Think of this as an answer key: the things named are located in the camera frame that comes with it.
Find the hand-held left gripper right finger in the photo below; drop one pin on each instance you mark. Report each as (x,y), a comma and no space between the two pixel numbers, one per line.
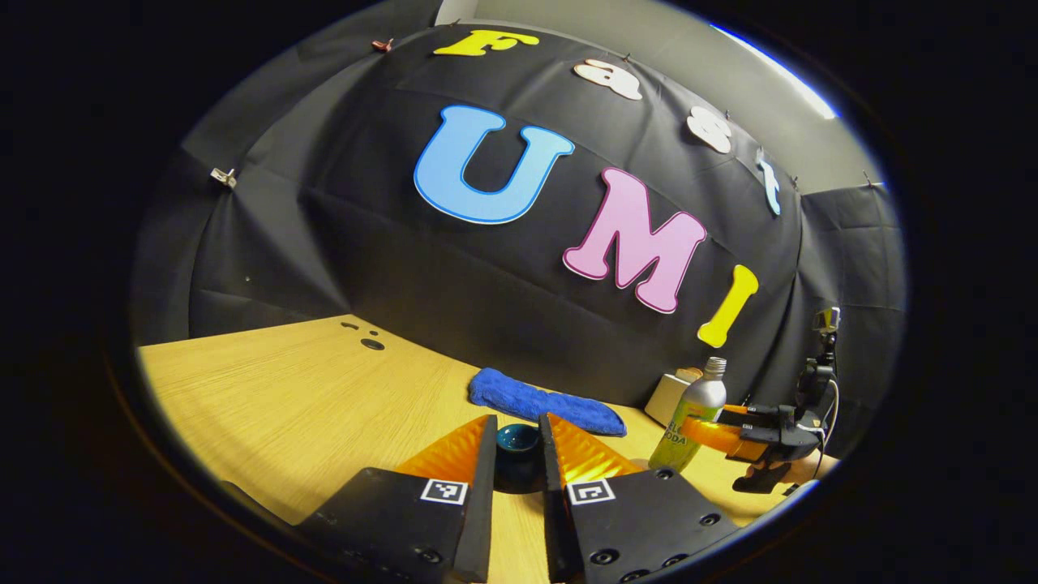
(555,519)

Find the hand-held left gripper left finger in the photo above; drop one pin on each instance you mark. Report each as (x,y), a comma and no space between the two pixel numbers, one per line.
(478,519)

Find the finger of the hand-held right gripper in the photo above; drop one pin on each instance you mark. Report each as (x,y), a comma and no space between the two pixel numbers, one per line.
(714,435)
(754,417)

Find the silver green water bottle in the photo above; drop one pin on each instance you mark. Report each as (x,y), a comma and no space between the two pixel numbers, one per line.
(701,397)

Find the white toaster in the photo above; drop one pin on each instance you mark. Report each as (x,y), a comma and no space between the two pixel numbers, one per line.
(665,397)

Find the bread slice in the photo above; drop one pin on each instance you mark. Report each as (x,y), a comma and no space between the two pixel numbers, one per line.
(689,375)

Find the blue towel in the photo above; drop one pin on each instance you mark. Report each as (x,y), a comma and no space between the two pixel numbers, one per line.
(519,397)

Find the black backdrop cloth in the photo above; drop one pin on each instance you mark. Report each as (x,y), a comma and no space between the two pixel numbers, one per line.
(405,259)

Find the metal clip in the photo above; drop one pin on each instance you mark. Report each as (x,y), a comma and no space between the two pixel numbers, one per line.
(223,178)

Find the red clip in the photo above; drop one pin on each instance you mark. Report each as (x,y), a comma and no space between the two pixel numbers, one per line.
(383,45)

